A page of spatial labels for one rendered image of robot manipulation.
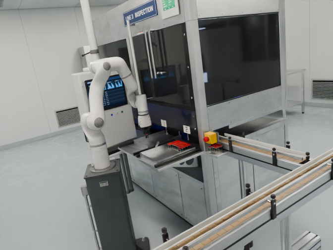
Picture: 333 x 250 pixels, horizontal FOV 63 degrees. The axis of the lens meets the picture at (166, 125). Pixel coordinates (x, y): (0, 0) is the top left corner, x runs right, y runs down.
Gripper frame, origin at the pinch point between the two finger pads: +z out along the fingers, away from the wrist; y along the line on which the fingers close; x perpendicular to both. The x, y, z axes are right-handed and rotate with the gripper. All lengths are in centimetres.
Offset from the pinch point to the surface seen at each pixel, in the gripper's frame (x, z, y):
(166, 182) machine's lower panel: -25, 59, -21
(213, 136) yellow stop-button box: 51, 1, -32
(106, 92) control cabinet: -51, -35, 17
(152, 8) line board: 4, -96, -18
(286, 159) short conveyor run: 97, 11, -51
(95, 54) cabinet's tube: -55, -71, 21
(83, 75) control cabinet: -45, -53, 36
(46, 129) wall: -505, 56, 92
